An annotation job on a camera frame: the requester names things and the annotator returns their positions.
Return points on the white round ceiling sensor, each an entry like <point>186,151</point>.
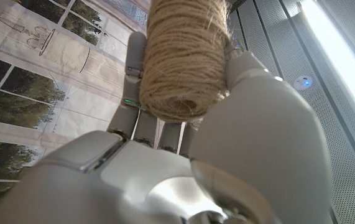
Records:
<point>303,83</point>

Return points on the long white ceiling light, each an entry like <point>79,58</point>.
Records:
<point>345,62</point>

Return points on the printed window backdrop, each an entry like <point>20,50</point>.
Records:
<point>40,77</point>

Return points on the jute twine spool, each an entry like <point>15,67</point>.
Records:
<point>183,56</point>

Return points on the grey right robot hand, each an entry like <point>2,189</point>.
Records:
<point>251,149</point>

